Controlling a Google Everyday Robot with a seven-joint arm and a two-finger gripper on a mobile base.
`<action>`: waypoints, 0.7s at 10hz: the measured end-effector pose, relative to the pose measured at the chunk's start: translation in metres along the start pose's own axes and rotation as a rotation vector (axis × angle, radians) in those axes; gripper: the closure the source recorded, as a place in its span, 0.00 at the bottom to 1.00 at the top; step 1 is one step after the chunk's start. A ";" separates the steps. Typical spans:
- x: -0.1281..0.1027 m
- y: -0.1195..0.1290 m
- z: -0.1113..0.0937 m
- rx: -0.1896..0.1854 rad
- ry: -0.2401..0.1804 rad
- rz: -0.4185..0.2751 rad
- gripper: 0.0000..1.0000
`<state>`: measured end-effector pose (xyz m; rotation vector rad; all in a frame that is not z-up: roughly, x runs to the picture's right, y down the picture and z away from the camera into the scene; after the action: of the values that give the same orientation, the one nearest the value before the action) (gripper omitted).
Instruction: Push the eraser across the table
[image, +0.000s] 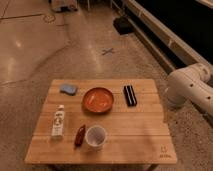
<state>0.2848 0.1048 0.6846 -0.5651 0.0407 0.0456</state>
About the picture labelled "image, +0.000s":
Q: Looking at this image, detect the dark red packet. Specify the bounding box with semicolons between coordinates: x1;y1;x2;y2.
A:
74;125;86;146

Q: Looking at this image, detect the long metal rail frame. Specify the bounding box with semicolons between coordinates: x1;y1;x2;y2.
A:
110;0;213;74

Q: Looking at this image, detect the white plastic bottle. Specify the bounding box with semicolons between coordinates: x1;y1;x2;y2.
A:
51;105;65;138

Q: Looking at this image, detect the black whiteboard eraser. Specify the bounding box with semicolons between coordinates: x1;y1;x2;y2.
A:
123;85;137;106

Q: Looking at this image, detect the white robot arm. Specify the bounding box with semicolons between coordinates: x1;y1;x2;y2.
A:
165;63;213;117

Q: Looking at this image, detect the black floor box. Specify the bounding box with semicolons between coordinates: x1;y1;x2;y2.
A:
113;17;133;35

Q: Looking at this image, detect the grey object on floor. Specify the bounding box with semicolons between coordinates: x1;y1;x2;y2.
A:
49;0;78;12

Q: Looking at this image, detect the white cup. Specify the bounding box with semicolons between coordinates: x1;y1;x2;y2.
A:
85;125;107;149

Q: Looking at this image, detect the orange bowl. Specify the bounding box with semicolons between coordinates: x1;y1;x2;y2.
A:
82;87;114;113

